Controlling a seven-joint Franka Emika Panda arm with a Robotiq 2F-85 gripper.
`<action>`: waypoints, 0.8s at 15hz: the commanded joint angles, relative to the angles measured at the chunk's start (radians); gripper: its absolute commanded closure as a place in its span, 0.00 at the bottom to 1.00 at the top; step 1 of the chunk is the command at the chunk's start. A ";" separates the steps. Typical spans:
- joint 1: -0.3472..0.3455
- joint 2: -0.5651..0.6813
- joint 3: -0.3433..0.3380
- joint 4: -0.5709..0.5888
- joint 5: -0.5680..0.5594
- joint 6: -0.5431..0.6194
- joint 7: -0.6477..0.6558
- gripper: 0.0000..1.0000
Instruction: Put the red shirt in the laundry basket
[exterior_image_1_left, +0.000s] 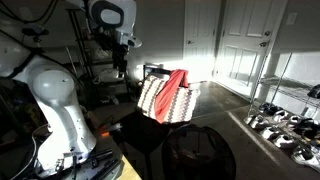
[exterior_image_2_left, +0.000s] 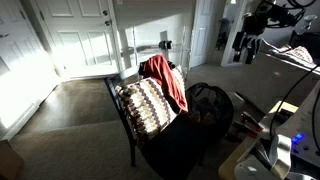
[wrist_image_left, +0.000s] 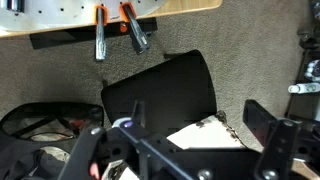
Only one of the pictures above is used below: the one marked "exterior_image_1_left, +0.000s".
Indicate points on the white sneaker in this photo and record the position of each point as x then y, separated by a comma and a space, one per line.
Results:
256, 121
268, 132
284, 142
307, 157

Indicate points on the white panel door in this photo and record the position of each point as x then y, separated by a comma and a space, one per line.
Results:
249, 28

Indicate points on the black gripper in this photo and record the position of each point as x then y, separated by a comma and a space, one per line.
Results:
118, 54

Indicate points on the white light switch plate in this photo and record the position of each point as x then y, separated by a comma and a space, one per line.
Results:
291, 18

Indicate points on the black mesh laundry basket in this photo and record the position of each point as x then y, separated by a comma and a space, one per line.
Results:
197, 153

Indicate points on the striped zigzag pillow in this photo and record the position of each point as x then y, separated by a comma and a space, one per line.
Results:
151, 87

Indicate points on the black storage shelf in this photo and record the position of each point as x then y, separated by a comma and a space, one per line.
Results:
96, 50

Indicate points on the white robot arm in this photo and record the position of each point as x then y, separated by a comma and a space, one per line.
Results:
53, 86

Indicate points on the black shoe on floor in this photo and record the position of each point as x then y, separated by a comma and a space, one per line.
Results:
268, 108

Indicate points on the black chair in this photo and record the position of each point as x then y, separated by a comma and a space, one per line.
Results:
141, 132

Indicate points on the red shirt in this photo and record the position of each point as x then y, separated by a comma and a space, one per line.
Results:
168, 93

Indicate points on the white closet door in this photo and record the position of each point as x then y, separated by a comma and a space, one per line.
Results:
200, 26

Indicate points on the metal wire shelf rack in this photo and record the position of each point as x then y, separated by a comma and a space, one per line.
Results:
287, 78

